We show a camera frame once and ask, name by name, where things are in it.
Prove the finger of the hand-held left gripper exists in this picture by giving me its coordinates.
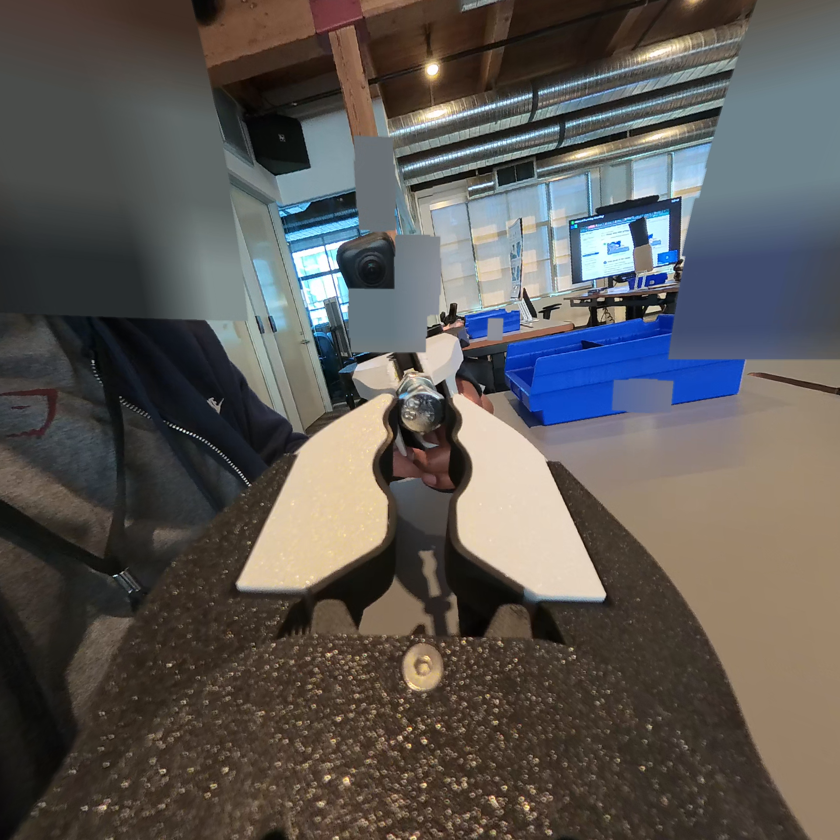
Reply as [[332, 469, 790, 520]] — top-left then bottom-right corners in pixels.
[[352, 356, 399, 398], [425, 333, 465, 383]]

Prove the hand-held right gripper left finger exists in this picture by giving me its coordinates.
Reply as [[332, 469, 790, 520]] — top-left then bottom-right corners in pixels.
[[235, 394, 398, 635]]

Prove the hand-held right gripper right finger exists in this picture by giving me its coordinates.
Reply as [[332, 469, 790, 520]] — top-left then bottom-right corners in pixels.
[[448, 394, 609, 635]]

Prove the steel hex bolt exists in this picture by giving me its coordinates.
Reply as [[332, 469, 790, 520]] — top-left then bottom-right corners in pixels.
[[397, 387, 447, 434]]

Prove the person's left forearm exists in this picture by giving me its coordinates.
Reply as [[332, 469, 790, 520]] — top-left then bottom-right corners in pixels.
[[217, 367, 311, 487]]

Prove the person's left hand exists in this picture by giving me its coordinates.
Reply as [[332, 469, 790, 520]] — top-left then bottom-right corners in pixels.
[[392, 445, 457, 493]]

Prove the white door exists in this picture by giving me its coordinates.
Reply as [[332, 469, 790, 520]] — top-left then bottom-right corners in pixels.
[[230, 184, 303, 427]]

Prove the long wooden desk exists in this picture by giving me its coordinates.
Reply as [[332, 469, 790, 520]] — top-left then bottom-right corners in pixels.
[[564, 282, 680, 329]]

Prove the black wall speaker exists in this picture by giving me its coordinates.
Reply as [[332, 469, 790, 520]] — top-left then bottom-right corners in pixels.
[[246, 113, 311, 176]]

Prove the wooden support post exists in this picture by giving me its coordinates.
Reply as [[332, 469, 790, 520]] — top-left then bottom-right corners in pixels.
[[327, 0, 395, 234]]

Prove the large wall monitor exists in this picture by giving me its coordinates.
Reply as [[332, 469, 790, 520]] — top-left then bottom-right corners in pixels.
[[567, 197, 683, 286]]

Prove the long silver air duct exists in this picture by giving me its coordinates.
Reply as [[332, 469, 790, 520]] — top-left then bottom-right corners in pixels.
[[397, 98, 719, 185], [387, 20, 749, 142]]

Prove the black strap with buckle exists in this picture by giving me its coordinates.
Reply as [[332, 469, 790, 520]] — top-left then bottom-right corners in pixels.
[[0, 499, 148, 608]]

